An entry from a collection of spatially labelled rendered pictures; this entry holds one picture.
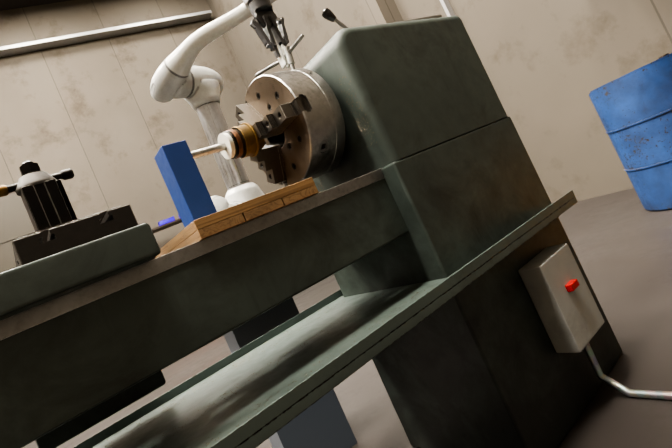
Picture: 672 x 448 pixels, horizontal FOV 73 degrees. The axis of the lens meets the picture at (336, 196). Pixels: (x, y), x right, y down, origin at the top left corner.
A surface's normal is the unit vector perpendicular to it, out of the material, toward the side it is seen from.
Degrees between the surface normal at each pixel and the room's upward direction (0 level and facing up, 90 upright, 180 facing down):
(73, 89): 90
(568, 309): 90
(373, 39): 90
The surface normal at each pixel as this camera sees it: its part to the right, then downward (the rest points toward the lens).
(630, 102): -0.74, 0.31
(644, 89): -0.54, 0.21
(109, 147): 0.40, -0.22
